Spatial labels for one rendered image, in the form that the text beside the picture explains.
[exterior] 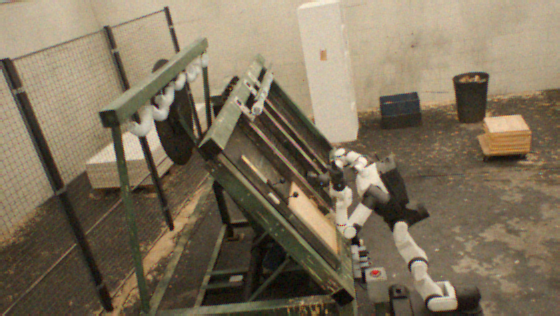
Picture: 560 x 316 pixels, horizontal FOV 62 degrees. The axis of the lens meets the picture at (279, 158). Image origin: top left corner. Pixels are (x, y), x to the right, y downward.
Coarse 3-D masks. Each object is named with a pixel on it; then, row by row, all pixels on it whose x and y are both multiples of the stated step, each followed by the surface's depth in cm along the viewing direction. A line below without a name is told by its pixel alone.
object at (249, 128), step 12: (240, 108) 308; (240, 120) 313; (252, 120) 311; (252, 132) 316; (264, 144) 319; (276, 156) 322; (288, 168) 325; (300, 180) 328; (312, 192) 332; (324, 204) 337
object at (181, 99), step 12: (180, 96) 366; (180, 108) 349; (156, 120) 313; (168, 120) 334; (192, 120) 387; (156, 132) 313; (168, 132) 331; (180, 132) 352; (168, 144) 327; (180, 144) 351; (192, 144) 379; (168, 156) 327; (180, 156) 348
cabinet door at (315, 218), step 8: (296, 200) 312; (304, 200) 325; (296, 208) 304; (304, 208) 316; (312, 208) 328; (304, 216) 307; (312, 216) 319; (320, 216) 331; (312, 224) 310; (320, 224) 322; (328, 224) 334; (320, 232) 313; (328, 232) 325; (328, 240) 315; (336, 248) 317
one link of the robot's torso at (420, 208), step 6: (408, 204) 315; (414, 204) 317; (420, 204) 314; (402, 210) 311; (408, 210) 310; (414, 210) 310; (420, 210) 312; (426, 210) 311; (390, 216) 313; (396, 216) 313; (402, 216) 313; (408, 216) 312; (414, 216) 312; (420, 216) 312; (426, 216) 313; (414, 222) 316; (390, 228) 319
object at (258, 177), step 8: (240, 160) 278; (248, 160) 283; (248, 168) 280; (256, 176) 282; (264, 176) 287; (264, 184) 283; (272, 192) 285; (280, 200) 287; (288, 208) 289; (296, 216) 291; (304, 224) 293; (312, 232) 295; (312, 240) 297; (320, 240) 297; (320, 248) 299; (328, 248) 300; (328, 256) 301; (336, 256) 302
